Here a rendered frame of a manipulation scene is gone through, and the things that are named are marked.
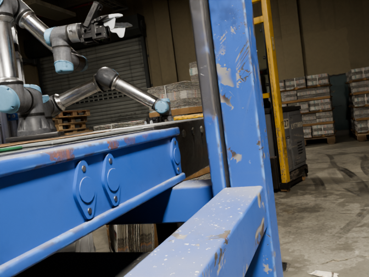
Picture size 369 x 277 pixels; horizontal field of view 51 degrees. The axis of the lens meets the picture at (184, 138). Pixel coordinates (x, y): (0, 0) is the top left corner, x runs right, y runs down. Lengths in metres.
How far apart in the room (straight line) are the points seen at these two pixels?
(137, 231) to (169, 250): 1.57
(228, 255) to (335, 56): 8.91
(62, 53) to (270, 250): 1.32
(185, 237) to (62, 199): 0.12
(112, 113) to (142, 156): 10.00
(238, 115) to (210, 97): 0.05
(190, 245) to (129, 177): 0.19
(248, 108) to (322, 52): 8.68
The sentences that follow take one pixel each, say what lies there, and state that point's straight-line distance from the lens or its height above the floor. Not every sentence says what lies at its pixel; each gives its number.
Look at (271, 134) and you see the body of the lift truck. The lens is 3.88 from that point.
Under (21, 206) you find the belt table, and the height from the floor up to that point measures 0.75.
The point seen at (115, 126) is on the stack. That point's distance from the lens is 2.46.
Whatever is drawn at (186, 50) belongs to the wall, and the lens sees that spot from 9.79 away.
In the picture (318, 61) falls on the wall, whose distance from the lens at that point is 9.20.
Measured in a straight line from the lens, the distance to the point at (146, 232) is 1.93.
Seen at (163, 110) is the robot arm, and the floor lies 0.87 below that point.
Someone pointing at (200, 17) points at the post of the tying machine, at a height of 0.95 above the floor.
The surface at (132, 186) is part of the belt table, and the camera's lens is 0.51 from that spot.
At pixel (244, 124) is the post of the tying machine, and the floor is 0.79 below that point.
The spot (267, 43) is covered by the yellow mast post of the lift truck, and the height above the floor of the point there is 1.39.
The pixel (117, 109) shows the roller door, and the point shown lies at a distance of 10.47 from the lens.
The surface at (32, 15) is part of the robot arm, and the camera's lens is 1.98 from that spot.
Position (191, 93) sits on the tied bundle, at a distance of 2.84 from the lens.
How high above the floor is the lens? 0.81
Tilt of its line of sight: 3 degrees down
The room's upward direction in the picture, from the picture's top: 7 degrees counter-clockwise
